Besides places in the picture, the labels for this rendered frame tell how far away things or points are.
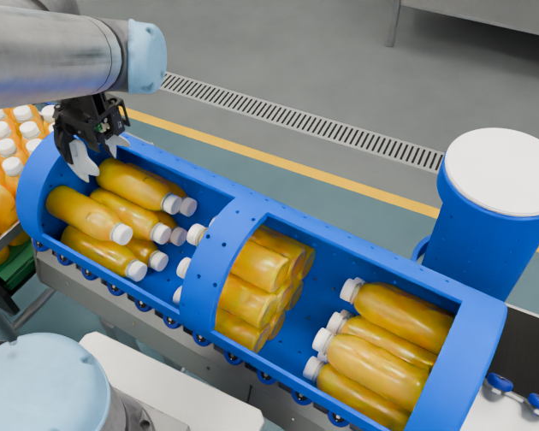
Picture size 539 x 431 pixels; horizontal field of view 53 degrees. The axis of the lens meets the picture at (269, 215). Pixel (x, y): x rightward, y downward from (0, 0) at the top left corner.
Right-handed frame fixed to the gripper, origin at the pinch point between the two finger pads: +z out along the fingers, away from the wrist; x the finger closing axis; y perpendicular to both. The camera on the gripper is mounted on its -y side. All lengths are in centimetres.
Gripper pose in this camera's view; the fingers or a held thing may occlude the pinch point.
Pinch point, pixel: (96, 162)
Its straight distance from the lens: 95.5
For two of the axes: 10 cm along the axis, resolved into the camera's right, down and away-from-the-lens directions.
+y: 8.5, 3.9, -3.4
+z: 0.2, 6.3, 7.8
